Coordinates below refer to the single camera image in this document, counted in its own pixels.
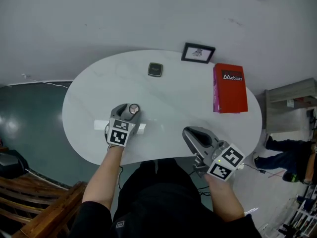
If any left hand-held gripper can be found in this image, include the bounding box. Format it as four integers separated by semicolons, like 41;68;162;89
105;103;142;148

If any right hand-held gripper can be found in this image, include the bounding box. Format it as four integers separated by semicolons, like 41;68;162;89
182;126;246;182

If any small round silver object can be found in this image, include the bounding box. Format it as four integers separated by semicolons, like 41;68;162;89
128;103;141;116

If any small dark square box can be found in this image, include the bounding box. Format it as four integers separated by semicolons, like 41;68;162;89
148;62;163;77

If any person's right forearm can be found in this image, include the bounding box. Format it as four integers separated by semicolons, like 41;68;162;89
204;175;246;223

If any person's left forearm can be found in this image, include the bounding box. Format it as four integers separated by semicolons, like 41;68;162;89
81;144;124;210

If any white kidney-shaped table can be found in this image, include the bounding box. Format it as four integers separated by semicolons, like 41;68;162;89
61;50;263;166

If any red book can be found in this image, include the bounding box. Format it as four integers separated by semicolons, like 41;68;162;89
213;63;248;114

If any person's black shirt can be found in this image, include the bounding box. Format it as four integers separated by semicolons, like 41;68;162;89
69;159;263;238

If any grey shelf cabinet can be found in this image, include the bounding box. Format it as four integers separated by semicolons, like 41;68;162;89
262;77;317;133

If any black bag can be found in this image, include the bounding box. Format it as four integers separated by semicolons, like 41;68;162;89
0;149;29;179

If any white shelf rack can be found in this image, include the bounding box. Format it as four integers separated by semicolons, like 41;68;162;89
277;184;317;238

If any brown wooden railing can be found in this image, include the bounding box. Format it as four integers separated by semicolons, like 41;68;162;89
0;175;87;238

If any white power cable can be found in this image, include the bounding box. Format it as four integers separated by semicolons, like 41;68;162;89
24;77;72;89

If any black picture frame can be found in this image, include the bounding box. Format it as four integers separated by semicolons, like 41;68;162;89
181;42;216;64

